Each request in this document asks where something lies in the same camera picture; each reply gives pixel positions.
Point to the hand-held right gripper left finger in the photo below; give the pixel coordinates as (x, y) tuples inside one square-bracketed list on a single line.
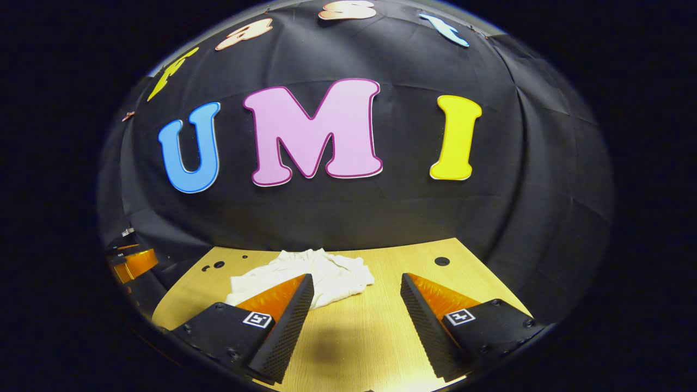
[(291, 321)]

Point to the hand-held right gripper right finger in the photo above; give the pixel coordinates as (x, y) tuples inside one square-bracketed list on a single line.
[(422, 321)]

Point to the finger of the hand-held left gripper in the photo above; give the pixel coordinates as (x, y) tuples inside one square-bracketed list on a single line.
[(126, 247), (139, 263)]

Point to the white garment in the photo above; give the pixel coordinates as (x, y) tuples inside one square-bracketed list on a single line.
[(332, 277)]

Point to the black backdrop cloth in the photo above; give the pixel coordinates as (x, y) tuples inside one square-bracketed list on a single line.
[(381, 212)]

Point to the copper backdrop clip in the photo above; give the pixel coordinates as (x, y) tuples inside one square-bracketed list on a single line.
[(128, 115)]

